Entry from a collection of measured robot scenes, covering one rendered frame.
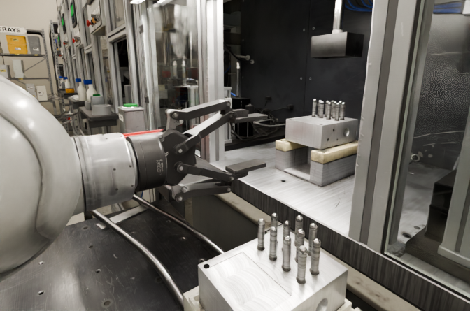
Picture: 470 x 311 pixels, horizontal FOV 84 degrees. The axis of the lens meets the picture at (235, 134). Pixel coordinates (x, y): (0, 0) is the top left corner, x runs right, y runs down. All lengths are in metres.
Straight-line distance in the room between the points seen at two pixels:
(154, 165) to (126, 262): 0.44
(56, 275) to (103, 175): 0.49
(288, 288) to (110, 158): 0.23
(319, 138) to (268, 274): 0.31
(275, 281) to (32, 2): 7.90
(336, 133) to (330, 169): 0.08
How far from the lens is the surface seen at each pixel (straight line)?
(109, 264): 0.76
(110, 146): 0.34
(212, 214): 1.09
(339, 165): 0.58
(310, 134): 0.55
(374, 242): 0.39
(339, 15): 0.63
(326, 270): 0.32
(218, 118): 0.41
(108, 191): 0.33
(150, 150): 0.35
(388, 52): 0.34
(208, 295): 0.31
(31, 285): 0.79
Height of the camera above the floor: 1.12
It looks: 13 degrees down
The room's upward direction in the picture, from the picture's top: straight up
